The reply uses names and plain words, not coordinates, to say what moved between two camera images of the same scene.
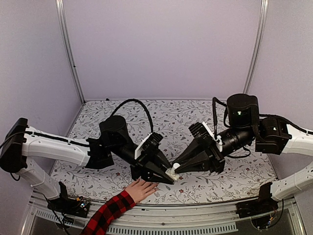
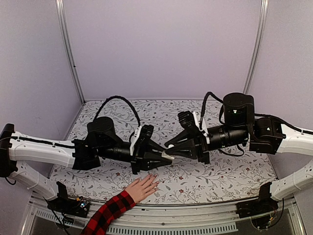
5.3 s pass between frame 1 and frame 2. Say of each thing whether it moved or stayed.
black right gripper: moved
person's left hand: stayed
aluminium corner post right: stayed
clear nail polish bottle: moved
